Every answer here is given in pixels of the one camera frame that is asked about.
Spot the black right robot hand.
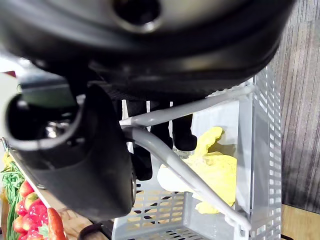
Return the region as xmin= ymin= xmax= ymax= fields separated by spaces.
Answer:
xmin=0 ymin=0 xmax=296 ymax=222

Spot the yellow napa cabbage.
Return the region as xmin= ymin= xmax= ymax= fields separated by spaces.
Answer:
xmin=156 ymin=126 xmax=238 ymax=216

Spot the dark curved strap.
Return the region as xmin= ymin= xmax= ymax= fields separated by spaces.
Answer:
xmin=77 ymin=219 xmax=116 ymax=240

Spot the yellow leafy vegetable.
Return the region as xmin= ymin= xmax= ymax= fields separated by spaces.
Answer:
xmin=1 ymin=151 xmax=14 ymax=170

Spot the grey plastic slatted basket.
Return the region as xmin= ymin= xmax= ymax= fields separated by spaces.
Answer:
xmin=112 ymin=64 xmax=283 ymax=240

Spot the green beans bundle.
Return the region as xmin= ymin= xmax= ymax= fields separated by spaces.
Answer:
xmin=0 ymin=161 xmax=26 ymax=240

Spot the grey basket handle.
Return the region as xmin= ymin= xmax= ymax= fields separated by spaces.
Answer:
xmin=121 ymin=126 xmax=252 ymax=233
xmin=119 ymin=83 xmax=256 ymax=126

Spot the orange red carrot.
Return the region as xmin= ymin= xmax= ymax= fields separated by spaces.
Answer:
xmin=46 ymin=207 xmax=67 ymax=240

